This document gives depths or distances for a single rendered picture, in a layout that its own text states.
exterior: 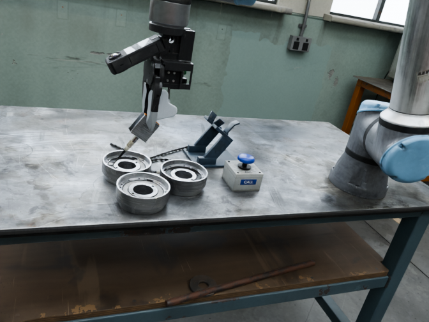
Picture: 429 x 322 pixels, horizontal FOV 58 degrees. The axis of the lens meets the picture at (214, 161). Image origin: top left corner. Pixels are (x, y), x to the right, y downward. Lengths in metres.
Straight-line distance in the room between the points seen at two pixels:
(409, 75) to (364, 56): 2.29
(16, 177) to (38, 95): 1.60
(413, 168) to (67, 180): 0.72
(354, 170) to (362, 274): 0.33
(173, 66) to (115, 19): 1.61
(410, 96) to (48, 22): 1.91
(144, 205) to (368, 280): 0.74
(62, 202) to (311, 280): 0.68
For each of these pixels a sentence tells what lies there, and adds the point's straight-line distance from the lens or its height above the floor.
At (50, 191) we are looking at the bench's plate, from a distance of 0.83.
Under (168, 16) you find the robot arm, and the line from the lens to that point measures 0.75.
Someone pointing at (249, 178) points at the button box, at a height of 0.83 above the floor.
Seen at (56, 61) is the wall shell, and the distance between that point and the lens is 2.40.
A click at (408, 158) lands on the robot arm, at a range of 0.88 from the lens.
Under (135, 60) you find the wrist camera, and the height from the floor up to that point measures 1.06.
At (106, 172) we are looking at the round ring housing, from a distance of 0.85.
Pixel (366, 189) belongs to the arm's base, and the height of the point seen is 0.82.
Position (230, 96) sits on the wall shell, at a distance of 2.66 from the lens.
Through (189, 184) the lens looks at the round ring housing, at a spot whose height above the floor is 0.83.
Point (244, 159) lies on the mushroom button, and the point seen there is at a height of 0.87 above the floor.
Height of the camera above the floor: 1.23
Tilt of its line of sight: 25 degrees down
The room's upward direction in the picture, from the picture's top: 11 degrees clockwise
